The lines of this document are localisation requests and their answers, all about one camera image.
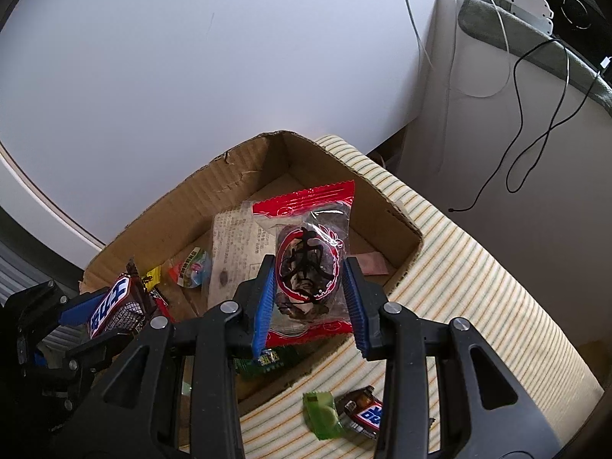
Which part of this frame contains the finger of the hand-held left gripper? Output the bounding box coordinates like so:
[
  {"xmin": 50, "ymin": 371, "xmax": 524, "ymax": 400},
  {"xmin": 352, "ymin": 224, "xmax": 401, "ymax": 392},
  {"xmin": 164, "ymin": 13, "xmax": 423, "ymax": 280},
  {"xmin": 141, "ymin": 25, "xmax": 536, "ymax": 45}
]
[
  {"xmin": 57, "ymin": 287, "xmax": 118, "ymax": 328},
  {"xmin": 64, "ymin": 329, "xmax": 140, "ymax": 374}
]

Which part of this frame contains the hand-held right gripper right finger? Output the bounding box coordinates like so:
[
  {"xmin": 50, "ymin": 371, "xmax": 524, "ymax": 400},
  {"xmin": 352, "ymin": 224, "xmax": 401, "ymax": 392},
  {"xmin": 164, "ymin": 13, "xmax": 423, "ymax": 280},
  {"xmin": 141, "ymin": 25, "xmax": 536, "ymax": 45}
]
[{"xmin": 342, "ymin": 257, "xmax": 558, "ymax": 459}]

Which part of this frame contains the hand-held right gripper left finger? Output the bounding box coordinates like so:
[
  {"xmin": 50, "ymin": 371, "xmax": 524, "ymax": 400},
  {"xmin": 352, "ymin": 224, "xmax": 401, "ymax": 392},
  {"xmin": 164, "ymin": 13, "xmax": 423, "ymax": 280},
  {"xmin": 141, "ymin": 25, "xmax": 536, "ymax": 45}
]
[{"xmin": 52, "ymin": 254, "xmax": 277, "ymax": 459}]

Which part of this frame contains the red dark snack packet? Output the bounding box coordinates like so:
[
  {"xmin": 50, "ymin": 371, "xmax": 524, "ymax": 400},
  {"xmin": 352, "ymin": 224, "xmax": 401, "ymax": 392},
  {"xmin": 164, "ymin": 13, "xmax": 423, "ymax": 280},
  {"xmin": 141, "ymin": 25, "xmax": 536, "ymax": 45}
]
[{"xmin": 251, "ymin": 179, "xmax": 357, "ymax": 347}]

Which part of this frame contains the clear bread packet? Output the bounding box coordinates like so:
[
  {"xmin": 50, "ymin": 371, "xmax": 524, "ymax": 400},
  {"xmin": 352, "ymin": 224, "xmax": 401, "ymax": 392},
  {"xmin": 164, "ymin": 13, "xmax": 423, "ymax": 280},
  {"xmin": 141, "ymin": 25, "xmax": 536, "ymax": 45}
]
[{"xmin": 208, "ymin": 200, "xmax": 288, "ymax": 316}]

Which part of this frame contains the cardboard box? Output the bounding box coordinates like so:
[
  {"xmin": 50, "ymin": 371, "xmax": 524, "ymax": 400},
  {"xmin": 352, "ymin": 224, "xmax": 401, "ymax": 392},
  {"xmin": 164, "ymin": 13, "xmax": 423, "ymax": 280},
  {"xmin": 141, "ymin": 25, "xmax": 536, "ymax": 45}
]
[{"xmin": 79, "ymin": 129, "xmax": 424, "ymax": 402}]

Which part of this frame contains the dark red snack bar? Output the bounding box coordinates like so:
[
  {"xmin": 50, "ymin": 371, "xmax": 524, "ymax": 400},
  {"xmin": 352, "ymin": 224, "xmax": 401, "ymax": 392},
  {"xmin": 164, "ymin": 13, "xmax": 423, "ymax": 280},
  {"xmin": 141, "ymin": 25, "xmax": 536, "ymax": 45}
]
[{"xmin": 143, "ymin": 287, "xmax": 177, "ymax": 324}]

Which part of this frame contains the small colourful snack packet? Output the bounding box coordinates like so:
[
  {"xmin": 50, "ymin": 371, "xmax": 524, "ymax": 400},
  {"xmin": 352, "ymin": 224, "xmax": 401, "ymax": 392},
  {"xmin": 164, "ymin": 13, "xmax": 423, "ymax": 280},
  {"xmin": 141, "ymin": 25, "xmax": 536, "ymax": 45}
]
[{"xmin": 168, "ymin": 246, "xmax": 213, "ymax": 290}]

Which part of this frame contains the small brown chocolate bar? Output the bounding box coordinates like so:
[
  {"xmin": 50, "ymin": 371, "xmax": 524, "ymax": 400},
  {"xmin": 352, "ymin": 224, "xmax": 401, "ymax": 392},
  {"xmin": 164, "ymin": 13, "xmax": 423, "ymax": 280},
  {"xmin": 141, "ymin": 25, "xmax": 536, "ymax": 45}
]
[{"xmin": 335, "ymin": 385, "xmax": 384, "ymax": 441}]

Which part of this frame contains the light green snack packet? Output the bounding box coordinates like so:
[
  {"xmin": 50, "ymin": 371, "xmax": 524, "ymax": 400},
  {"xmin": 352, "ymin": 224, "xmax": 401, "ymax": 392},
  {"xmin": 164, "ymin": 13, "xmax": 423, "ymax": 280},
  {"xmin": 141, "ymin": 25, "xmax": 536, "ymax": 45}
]
[{"xmin": 303, "ymin": 391, "xmax": 347, "ymax": 441}]

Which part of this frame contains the white cabinet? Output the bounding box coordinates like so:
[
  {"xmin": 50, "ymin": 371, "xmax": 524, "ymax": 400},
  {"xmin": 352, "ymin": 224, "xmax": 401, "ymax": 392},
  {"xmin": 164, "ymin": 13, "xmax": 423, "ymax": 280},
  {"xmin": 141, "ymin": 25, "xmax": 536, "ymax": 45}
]
[{"xmin": 0, "ymin": 0, "xmax": 448, "ymax": 249}]

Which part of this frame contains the thin white cable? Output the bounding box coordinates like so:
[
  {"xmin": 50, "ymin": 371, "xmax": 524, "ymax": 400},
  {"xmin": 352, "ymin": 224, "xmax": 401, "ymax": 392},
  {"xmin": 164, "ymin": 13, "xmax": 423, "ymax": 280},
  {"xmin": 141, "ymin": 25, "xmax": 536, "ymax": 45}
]
[{"xmin": 393, "ymin": 0, "xmax": 433, "ymax": 65}]

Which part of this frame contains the white power cable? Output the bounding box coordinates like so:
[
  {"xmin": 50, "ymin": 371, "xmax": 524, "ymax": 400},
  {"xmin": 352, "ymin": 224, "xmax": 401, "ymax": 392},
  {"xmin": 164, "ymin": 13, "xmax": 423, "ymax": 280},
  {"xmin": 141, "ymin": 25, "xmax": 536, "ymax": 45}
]
[{"xmin": 454, "ymin": 0, "xmax": 510, "ymax": 99}]

